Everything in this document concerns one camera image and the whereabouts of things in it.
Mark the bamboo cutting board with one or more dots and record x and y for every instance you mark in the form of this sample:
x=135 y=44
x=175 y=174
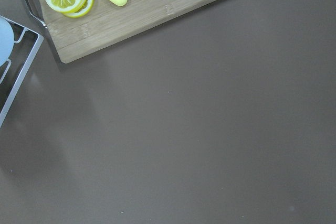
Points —
x=107 y=24

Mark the light blue cup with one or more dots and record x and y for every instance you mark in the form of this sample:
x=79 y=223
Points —
x=6 y=40

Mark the white wire cup rack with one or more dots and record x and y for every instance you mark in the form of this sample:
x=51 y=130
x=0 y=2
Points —
x=27 y=43

